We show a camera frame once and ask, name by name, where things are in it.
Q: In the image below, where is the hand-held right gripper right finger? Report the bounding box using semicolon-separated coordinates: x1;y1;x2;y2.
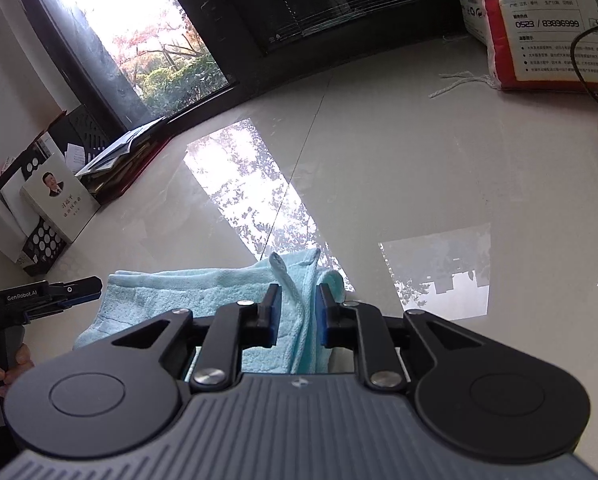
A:
315;283;510;392

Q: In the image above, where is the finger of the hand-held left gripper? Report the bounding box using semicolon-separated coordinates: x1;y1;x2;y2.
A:
46;276;104;311

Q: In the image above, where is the white string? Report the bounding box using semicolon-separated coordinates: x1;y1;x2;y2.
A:
428;72;497;100

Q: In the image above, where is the black cable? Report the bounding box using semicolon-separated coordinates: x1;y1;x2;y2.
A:
570;19;598;126

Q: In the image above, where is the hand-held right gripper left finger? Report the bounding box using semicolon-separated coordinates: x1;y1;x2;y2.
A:
79;283;283;394

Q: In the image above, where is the dark window frame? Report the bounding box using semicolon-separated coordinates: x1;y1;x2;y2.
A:
14;0;467;133

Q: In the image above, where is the red and white rice bag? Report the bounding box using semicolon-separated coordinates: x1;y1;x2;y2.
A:
456;0;598;93

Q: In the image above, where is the black perforated file holder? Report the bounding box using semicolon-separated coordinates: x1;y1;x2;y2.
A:
0;147;72;277

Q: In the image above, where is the light blue towel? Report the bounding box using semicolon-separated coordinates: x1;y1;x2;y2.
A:
73;247;350;375

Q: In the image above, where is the red folder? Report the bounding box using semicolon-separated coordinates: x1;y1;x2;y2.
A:
91;135;180;206

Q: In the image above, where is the white book with portrait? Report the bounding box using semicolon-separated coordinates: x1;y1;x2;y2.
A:
20;154;101;243

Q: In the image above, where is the stack of papers and booklets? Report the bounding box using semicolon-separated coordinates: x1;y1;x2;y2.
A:
74;117;169;196

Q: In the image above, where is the white envelope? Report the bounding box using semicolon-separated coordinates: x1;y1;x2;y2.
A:
0;195;30;263

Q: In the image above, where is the person's left hand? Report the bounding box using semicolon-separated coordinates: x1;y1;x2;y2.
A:
0;342;36;421

